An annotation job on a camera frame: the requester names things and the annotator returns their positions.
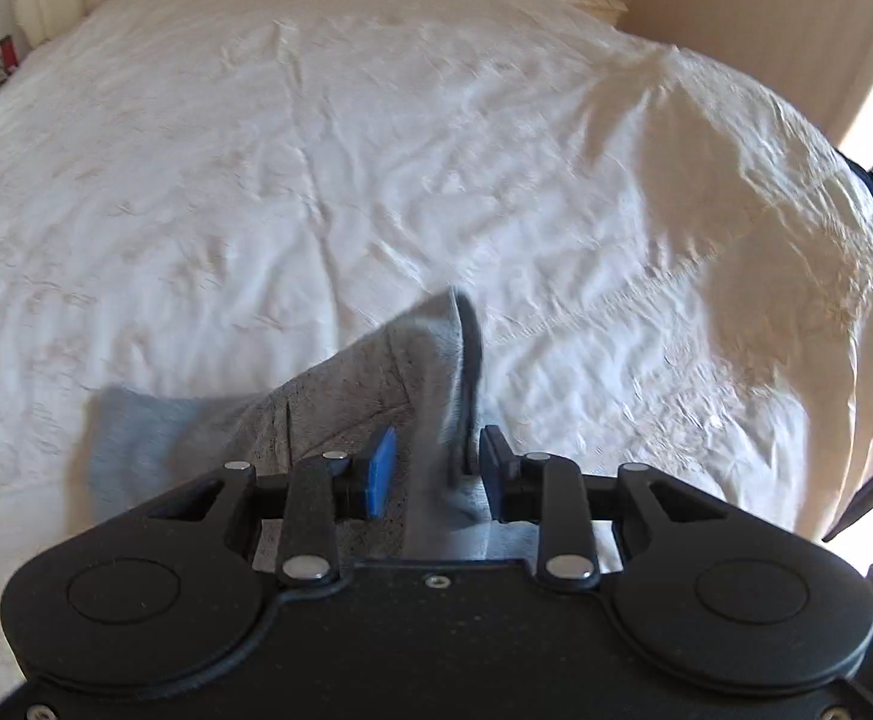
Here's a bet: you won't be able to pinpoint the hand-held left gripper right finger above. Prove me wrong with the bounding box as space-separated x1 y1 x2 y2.
478 424 731 590

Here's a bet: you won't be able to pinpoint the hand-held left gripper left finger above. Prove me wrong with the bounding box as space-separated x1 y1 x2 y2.
143 426 400 587

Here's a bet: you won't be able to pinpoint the grey speckled pants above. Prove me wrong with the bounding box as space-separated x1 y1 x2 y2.
83 286 542 563

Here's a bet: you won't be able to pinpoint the white embroidered bedspread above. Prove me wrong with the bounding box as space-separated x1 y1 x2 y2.
0 0 873 695

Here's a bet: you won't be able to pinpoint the cream nightstand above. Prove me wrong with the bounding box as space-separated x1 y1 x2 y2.
569 0 630 29

